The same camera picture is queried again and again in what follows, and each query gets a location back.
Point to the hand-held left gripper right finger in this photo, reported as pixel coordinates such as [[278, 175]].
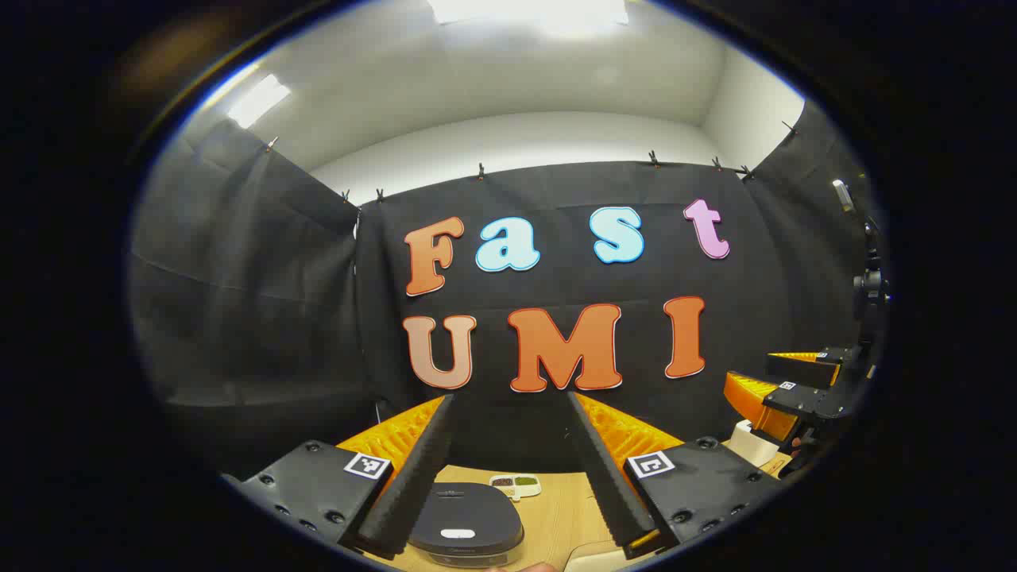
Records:
[[608, 477]]

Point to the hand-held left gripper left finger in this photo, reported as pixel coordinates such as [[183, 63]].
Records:
[[413, 485]]

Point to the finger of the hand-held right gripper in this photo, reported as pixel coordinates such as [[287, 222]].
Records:
[[806, 401], [802, 372]]

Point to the dark grey rice cooker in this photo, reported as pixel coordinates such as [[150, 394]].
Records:
[[465, 512]]

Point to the white toaster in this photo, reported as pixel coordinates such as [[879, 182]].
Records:
[[751, 446]]

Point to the white divided seasoning dish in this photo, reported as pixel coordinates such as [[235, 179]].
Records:
[[516, 483]]

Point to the ceiling light panel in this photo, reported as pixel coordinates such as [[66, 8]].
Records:
[[258, 99], [528, 9]]

